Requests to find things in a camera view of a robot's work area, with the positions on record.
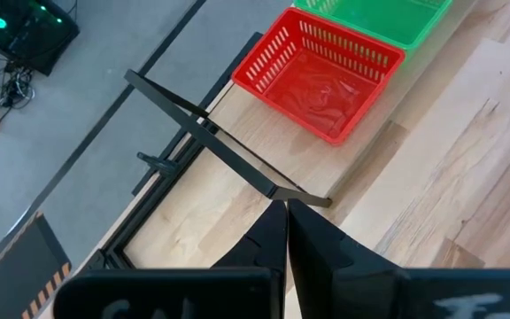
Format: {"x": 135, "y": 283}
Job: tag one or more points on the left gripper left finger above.
{"x": 259, "y": 248}

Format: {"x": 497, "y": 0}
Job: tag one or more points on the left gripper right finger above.
{"x": 321, "y": 248}

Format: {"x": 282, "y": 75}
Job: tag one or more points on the red plastic basket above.
{"x": 317, "y": 97}

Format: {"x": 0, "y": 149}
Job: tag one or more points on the green plastic basket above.
{"x": 383, "y": 20}

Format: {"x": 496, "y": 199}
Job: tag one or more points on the black mat orange striped edge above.
{"x": 11, "y": 274}

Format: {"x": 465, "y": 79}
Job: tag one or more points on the black computer green lights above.
{"x": 25, "y": 31}

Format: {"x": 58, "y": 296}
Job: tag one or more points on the black frame wooden board shelf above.
{"x": 219, "y": 148}

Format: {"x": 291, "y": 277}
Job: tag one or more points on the black aluminium table frame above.
{"x": 143, "y": 212}

